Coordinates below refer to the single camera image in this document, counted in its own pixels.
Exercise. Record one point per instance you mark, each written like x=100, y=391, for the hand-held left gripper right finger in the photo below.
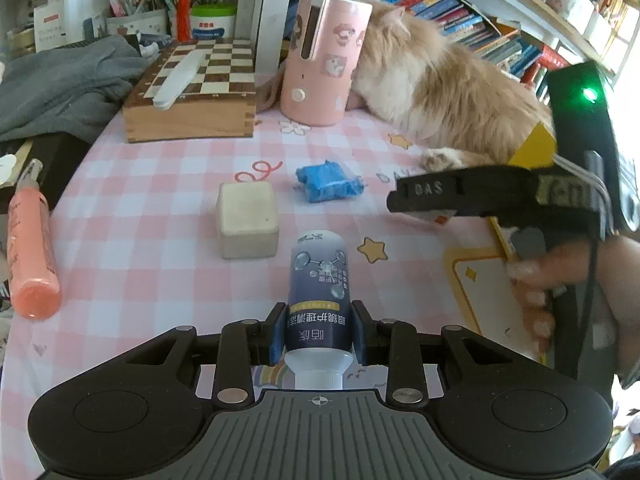
x=361, y=332

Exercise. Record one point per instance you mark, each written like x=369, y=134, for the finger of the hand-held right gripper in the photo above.
x=465, y=191

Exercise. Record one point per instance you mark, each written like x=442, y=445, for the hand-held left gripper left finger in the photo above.
x=278, y=335

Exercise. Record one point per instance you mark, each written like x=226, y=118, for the yellow cardboard box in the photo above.
x=536, y=146

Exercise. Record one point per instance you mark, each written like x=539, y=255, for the blue label cleaner bottle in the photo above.
x=317, y=300

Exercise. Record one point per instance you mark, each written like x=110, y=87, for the pink checked desktop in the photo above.
x=150, y=210

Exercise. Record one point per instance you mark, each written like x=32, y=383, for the person's right hand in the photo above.
x=622, y=285

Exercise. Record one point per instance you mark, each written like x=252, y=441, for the orange fluffy cat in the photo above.
x=440, y=90

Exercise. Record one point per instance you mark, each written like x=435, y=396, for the cream cube block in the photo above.
x=247, y=220

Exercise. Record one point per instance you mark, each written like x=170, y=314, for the blue crumpled packet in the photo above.
x=327, y=185

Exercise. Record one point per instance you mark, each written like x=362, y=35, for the row of colourful books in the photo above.
x=450, y=10

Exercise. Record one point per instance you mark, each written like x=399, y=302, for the pink printed canister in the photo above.
x=325, y=60

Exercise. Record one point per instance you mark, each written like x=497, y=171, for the wooden chess box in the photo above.
x=190, y=105

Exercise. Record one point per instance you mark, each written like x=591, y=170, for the orange tube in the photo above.
x=30, y=255

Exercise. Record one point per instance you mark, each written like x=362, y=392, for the white shelf unit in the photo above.
x=272, y=10

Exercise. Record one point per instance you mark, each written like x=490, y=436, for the white plastic case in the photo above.
x=177, y=82

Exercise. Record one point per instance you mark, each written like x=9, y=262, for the white jar with green lid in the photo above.
x=214, y=22

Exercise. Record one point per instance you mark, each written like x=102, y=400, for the grey cloth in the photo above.
x=65, y=85

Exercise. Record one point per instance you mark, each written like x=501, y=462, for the red tassel figure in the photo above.
x=184, y=10

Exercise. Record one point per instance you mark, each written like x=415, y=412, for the white pen holder with pens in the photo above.
x=135, y=20

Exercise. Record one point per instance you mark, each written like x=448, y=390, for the white box with red label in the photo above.
x=50, y=25

